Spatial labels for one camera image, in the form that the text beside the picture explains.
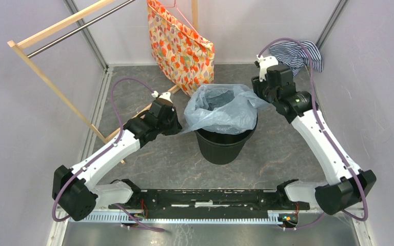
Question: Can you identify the blue striped cloth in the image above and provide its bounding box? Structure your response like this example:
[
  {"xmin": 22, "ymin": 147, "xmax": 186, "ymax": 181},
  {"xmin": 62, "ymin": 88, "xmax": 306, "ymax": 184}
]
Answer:
[{"xmin": 269, "ymin": 40, "xmax": 323, "ymax": 76}]

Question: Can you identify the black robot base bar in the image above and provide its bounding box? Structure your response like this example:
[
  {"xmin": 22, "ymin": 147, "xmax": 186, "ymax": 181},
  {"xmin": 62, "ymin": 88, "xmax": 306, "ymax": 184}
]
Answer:
[{"xmin": 122, "ymin": 189, "xmax": 310, "ymax": 219}]

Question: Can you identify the wooden clothes rack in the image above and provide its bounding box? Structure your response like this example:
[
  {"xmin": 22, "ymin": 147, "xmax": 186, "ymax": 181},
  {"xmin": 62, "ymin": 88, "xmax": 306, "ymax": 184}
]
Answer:
[{"xmin": 7, "ymin": 0, "xmax": 200, "ymax": 166}]

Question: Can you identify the light blue plastic bag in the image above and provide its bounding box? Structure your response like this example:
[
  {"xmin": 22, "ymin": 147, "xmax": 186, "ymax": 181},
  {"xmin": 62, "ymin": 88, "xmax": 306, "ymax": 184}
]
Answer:
[{"xmin": 183, "ymin": 84, "xmax": 270, "ymax": 135}]

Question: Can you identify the black plastic trash bin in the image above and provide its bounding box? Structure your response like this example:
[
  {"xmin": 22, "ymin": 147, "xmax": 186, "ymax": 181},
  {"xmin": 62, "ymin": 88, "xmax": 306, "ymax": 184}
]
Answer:
[{"xmin": 194, "ymin": 122, "xmax": 258, "ymax": 165}]

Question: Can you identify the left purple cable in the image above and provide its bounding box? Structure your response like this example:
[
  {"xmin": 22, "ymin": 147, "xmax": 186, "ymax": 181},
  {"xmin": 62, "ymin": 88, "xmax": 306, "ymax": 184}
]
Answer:
[{"xmin": 51, "ymin": 77, "xmax": 166, "ymax": 234}]

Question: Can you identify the floral orange cloth bag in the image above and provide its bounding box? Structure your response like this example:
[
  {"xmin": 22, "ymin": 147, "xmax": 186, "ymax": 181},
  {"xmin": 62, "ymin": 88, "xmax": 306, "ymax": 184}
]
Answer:
[{"xmin": 146, "ymin": 1, "xmax": 215, "ymax": 96}]

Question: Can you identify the purple cable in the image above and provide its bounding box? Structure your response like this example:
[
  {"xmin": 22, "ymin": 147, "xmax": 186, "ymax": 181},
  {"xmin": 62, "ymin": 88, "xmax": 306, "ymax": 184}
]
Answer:
[
  {"xmin": 257, "ymin": 37, "xmax": 368, "ymax": 232},
  {"xmin": 51, "ymin": 77, "xmax": 166, "ymax": 234}
]

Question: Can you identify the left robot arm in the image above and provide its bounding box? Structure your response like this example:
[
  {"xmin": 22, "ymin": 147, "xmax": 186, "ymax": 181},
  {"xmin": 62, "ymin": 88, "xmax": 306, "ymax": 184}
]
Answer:
[{"xmin": 52, "ymin": 97, "xmax": 182, "ymax": 222}]

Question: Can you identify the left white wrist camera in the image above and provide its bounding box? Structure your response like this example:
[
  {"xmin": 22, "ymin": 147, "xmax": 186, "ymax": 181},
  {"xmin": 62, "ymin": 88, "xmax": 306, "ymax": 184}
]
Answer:
[{"xmin": 151, "ymin": 90, "xmax": 173, "ymax": 105}]

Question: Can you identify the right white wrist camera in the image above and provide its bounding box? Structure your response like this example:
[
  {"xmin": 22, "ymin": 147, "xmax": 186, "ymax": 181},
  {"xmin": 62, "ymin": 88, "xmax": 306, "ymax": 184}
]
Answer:
[{"xmin": 257, "ymin": 55, "xmax": 279, "ymax": 82}]

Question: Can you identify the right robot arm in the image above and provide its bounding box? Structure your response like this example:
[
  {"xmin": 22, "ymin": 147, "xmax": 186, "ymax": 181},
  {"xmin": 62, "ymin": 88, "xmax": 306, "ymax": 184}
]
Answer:
[{"xmin": 252, "ymin": 64, "xmax": 377, "ymax": 215}]

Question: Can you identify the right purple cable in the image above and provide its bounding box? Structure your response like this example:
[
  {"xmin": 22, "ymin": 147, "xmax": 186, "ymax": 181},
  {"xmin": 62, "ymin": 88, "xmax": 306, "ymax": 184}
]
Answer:
[{"xmin": 257, "ymin": 37, "xmax": 368, "ymax": 232}]

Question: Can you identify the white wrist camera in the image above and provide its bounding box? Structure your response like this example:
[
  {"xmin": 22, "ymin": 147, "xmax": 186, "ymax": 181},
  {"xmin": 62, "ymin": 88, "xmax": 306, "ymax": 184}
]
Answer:
[
  {"xmin": 257, "ymin": 55, "xmax": 279, "ymax": 82},
  {"xmin": 151, "ymin": 90, "xmax": 173, "ymax": 105}
]

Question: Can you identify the pink clothes hanger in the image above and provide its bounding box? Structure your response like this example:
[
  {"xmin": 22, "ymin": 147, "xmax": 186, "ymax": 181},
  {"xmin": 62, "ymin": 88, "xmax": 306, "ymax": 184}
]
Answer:
[{"xmin": 148, "ymin": 1, "xmax": 214, "ymax": 53}]

